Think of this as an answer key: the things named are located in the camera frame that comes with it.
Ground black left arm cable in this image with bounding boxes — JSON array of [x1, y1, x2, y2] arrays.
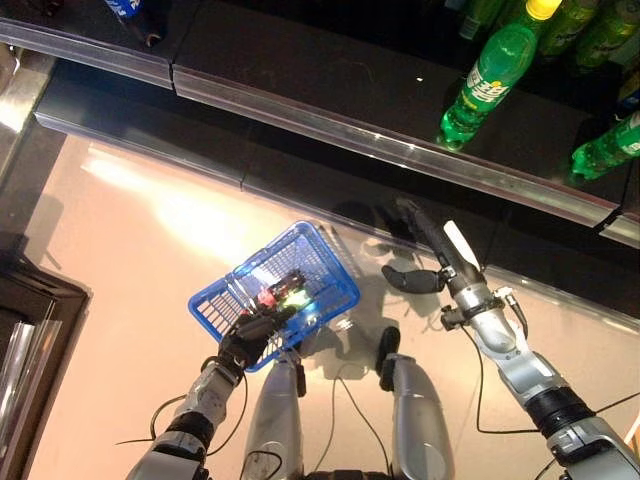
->
[[114, 369, 249, 457]]

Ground silver left robot leg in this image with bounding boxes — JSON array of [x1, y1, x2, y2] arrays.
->
[[239, 349, 307, 480]]

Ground silver robot leg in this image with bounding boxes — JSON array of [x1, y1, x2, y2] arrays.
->
[[377, 325, 456, 480], [239, 349, 307, 480]]

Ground Coca-Cola bottle red label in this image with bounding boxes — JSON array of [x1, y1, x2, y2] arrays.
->
[[254, 268, 307, 309]]

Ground green soda can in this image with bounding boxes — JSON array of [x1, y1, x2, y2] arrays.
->
[[574, 0, 640, 71], [457, 0, 504, 41], [537, 0, 599, 59]]

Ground glossy dark side shelf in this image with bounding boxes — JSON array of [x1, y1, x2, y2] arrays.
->
[[0, 42, 56, 181]]

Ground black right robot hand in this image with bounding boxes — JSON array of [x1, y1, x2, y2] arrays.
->
[[381, 197, 484, 296]]

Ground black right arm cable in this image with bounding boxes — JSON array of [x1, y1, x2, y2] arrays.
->
[[459, 324, 640, 436]]

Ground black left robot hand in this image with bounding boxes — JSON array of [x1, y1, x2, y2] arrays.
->
[[215, 305, 299, 372]]

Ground black floor stand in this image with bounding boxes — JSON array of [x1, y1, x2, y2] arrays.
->
[[0, 234, 94, 480]]

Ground silver right robot leg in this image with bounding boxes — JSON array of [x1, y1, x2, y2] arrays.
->
[[377, 325, 456, 480]]

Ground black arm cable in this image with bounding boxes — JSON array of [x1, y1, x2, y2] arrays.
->
[[114, 369, 249, 457], [459, 324, 640, 436]]

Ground green Sprite bottle yellow cap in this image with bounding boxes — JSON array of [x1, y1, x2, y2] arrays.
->
[[438, 0, 564, 151], [570, 110, 640, 182]]

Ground green drink can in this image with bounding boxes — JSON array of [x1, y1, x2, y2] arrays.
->
[[279, 294, 314, 314]]

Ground Pepsi cola bottle blue cap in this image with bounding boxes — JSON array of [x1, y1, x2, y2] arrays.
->
[[104, 0, 166, 49]]

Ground blue plastic shopping basket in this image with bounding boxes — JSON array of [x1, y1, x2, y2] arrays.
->
[[187, 219, 361, 374]]

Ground black robot waist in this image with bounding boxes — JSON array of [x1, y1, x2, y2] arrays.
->
[[304, 468, 396, 480]]

